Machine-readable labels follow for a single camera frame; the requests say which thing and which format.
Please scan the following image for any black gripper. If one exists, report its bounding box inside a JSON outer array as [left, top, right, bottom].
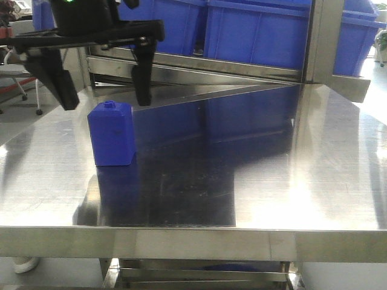
[[1, 1, 165, 111]]

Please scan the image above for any blue bottle part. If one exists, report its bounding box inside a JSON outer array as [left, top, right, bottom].
[[88, 100, 135, 167]]

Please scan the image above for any stainless steel shelf rack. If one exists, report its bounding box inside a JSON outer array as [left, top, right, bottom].
[[18, 0, 371, 104]]

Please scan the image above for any blue plastic bin far left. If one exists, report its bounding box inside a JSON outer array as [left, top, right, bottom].
[[32, 0, 56, 36]]

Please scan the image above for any grey office chair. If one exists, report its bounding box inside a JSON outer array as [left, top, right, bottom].
[[1, 43, 44, 100]]

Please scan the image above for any blue plastic bin centre-left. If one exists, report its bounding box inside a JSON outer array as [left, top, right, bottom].
[[118, 1, 207, 56]]

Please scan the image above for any blue plastic bin centre-right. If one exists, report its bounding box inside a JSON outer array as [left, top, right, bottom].
[[204, 1, 311, 69]]

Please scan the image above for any white shoe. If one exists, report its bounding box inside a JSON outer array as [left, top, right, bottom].
[[12, 257, 40, 274]]

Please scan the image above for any blue plastic bin far right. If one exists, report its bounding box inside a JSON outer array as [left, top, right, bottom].
[[333, 0, 386, 77]]

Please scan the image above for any potted green plant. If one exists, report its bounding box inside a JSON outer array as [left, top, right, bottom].
[[374, 29, 387, 51]]

